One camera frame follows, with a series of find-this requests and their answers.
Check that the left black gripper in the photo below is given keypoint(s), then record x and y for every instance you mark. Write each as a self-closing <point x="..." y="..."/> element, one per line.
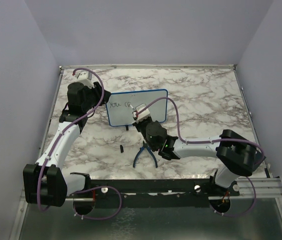
<point x="96" y="90"/>

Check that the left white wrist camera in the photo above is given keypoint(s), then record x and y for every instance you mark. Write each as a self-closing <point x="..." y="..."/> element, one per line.
<point x="85" y="78"/>

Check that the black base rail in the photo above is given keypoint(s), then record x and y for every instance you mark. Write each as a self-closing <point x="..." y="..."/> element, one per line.
<point x="154" y="193"/>

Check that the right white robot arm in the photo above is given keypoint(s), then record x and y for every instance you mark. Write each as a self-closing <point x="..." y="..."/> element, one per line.
<point x="239" y="156"/>

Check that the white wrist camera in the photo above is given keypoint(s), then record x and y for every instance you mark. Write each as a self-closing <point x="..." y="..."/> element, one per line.
<point x="141" y="113"/>
<point x="85" y="78"/>

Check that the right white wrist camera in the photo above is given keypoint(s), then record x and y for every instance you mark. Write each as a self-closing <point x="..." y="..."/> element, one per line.
<point x="141" y="113"/>

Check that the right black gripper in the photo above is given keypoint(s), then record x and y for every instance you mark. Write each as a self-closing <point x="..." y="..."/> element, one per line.
<point x="138" y="124"/>

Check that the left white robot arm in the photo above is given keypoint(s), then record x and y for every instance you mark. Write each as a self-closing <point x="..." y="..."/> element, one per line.
<point x="44" y="183"/>

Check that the blue framed whiteboard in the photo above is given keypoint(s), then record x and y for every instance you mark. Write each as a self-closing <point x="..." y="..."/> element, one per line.
<point x="119" y="111"/>

